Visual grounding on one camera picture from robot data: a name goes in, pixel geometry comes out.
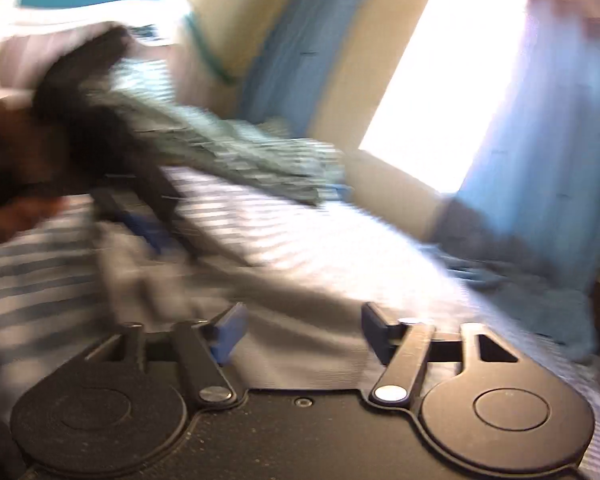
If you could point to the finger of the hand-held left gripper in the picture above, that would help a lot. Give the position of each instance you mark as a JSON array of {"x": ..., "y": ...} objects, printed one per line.
[
  {"x": 180, "y": 220},
  {"x": 145, "y": 230}
]

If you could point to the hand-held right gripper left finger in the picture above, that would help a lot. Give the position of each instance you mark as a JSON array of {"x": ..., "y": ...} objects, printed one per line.
[{"x": 229, "y": 334}]

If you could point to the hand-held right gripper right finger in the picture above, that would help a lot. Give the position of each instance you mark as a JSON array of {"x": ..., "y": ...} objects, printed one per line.
[{"x": 376, "y": 334}]

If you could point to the grey pants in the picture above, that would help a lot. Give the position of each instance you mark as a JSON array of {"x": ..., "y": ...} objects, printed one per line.
[{"x": 280, "y": 310}]

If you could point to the person's left hand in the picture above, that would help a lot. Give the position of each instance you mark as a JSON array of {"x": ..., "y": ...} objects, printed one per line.
[{"x": 20, "y": 210}]

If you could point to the green checked quilt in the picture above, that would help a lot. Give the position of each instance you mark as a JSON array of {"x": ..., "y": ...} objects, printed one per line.
[{"x": 240, "y": 155}]

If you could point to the striped headboard with teal trim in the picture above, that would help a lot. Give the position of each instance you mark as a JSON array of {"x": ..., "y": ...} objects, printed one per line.
[{"x": 105, "y": 15}]

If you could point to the blue checked bed sheet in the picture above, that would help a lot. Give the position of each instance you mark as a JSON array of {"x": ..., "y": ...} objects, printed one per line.
[{"x": 300, "y": 230}]

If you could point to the blue blanket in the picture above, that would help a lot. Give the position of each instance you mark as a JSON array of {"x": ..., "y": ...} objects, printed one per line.
[{"x": 520, "y": 270}]

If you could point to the narrow blue star curtain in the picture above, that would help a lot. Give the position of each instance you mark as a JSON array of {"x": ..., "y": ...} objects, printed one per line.
[{"x": 300, "y": 60}]

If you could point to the bright window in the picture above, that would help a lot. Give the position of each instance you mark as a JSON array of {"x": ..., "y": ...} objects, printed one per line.
[{"x": 445, "y": 85}]

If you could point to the wide blue star curtain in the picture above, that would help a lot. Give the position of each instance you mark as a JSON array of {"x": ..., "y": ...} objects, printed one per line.
[{"x": 545, "y": 135}]

